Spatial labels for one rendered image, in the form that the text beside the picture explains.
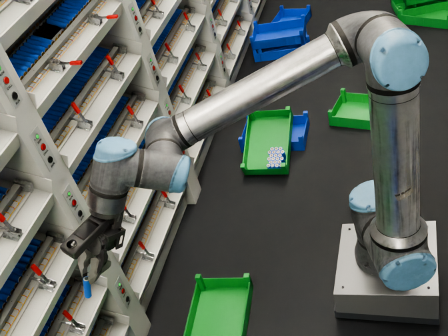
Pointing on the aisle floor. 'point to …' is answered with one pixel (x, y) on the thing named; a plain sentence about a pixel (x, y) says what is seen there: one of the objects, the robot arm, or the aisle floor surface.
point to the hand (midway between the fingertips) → (86, 278)
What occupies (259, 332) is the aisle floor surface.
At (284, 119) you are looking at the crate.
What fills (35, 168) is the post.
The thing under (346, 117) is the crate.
